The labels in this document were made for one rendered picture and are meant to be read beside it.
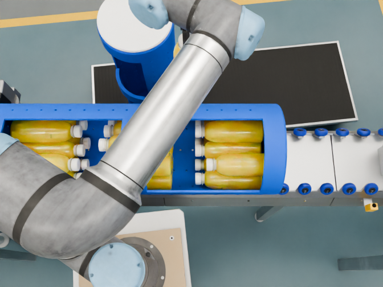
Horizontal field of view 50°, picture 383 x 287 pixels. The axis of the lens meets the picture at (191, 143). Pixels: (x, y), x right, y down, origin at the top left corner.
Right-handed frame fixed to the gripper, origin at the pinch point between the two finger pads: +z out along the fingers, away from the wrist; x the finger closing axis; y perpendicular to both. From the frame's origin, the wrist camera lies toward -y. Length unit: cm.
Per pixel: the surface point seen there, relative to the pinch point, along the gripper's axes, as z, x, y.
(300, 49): 132, 72, 66
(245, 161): 31.4, -22.5, 17.1
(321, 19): 148, 103, 86
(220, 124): 30.4, -11.2, 10.0
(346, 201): 59, -31, 56
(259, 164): 31.5, -23.4, 21.1
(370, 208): 52, -34, 61
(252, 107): 26.1, -7.4, 19.1
